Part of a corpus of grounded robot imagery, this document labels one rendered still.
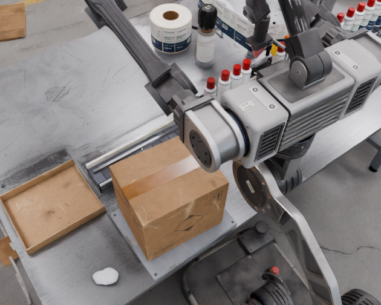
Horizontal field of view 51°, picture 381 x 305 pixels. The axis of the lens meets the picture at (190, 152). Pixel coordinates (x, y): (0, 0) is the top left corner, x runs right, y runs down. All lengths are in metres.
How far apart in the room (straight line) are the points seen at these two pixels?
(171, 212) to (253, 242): 0.96
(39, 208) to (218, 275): 0.91
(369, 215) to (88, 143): 1.75
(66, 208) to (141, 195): 0.43
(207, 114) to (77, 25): 3.00
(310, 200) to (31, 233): 1.70
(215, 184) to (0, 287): 1.54
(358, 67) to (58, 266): 1.11
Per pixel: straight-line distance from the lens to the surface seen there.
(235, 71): 1.66
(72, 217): 1.55
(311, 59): 0.93
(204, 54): 1.90
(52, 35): 3.75
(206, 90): 1.60
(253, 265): 2.07
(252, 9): 1.61
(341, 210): 2.65
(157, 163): 1.28
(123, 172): 1.27
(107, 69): 2.04
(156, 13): 2.04
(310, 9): 1.27
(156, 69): 1.04
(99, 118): 1.82
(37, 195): 1.64
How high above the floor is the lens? 2.16
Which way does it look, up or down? 53 degrees down
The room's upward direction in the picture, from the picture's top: 2 degrees clockwise
